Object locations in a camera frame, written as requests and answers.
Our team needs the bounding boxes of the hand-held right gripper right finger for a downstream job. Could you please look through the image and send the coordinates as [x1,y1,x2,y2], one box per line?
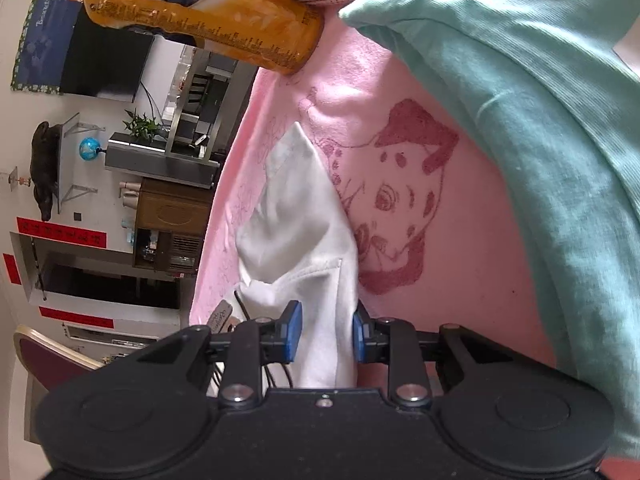
[351,300,521,409]

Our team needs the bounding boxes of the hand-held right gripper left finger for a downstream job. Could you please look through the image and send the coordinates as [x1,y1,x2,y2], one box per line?
[135,300,304,409]

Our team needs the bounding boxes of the white garment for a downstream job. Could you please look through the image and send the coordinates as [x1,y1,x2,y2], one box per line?
[235,121,361,390]

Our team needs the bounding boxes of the grey garment tag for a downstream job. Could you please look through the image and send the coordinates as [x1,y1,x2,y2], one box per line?
[207,300,234,334]

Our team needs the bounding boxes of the pink printed blanket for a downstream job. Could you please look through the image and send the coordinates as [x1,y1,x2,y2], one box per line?
[189,0,640,480]

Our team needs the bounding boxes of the wooden cabinet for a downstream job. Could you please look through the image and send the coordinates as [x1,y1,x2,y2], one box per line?
[132,177,213,276]

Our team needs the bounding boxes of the grey media console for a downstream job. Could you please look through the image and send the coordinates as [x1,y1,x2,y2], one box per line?
[104,131,222,190]

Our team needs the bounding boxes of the long red paper banner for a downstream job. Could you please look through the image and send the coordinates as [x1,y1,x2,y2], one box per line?
[40,307,114,329]
[16,217,107,249]

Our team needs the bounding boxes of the green potted plant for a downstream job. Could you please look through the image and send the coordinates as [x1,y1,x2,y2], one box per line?
[124,82,171,143]

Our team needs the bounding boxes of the metal shelving unit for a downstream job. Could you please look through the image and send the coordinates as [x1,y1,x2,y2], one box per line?
[167,42,261,161]

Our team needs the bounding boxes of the blue glass globe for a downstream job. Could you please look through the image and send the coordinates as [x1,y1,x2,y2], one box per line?
[79,136,104,162]

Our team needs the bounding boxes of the short red paper banner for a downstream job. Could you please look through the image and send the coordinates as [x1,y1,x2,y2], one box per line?
[2,254,22,286]

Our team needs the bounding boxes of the dark horse figurine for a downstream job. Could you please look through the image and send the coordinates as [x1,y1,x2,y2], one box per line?
[29,121,63,222]

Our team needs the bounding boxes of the mint green garment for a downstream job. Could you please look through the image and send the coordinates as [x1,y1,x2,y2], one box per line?
[339,0,640,461]

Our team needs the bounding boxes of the black television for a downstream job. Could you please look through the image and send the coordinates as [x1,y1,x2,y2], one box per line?
[59,15,153,103]

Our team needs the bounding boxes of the black cable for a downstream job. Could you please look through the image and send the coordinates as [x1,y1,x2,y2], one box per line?
[207,285,293,391]

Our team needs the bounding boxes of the wooden chair frame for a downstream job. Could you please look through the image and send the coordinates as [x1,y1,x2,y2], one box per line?
[14,325,126,446]

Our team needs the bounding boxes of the white wall shelf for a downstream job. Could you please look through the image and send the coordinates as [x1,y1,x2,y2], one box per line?
[54,112,108,213]

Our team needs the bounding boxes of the blue wall poster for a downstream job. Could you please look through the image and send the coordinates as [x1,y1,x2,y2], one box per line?
[10,0,86,96]

